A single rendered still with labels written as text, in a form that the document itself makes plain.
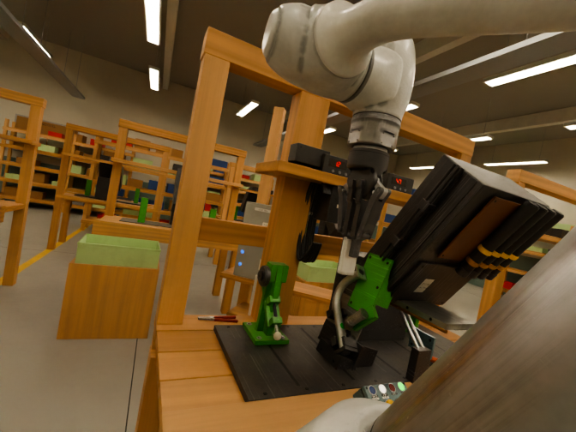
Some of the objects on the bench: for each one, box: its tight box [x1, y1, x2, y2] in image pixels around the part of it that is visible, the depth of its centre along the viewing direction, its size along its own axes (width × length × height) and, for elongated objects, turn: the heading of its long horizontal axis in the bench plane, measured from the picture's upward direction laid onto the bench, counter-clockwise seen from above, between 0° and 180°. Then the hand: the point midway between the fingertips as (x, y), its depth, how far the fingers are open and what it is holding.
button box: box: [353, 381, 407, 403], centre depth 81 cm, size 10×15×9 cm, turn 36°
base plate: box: [213, 324, 454, 402], centre depth 116 cm, size 42×110×2 cm, turn 36°
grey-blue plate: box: [408, 327, 436, 369], centre depth 105 cm, size 10×2×14 cm, turn 126°
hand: (348, 255), depth 57 cm, fingers closed
